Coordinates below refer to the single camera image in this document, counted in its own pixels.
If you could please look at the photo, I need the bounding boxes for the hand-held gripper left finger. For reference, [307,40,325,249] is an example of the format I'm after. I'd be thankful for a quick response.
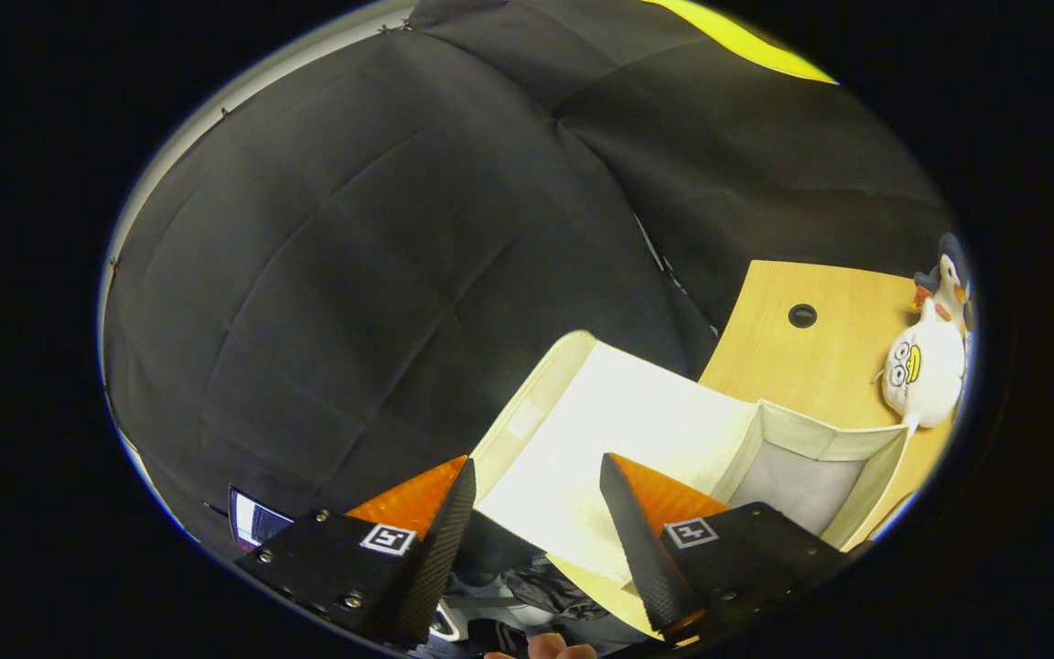
[234,455,478,649]

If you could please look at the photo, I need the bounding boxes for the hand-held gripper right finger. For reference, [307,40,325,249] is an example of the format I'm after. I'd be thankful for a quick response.
[598,452,871,642]

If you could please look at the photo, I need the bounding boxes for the beige fabric storage box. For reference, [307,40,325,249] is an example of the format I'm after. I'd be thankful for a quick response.
[470,329,912,640]

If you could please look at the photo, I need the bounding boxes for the computer monitor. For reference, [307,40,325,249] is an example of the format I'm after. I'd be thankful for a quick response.
[229,485,295,555]

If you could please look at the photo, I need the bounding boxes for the white duck plush toy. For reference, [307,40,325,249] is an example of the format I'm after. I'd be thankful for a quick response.
[875,297,967,433]

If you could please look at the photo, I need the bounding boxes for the grey penguin plush toy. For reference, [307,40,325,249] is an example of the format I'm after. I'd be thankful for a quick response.
[913,232,974,330]

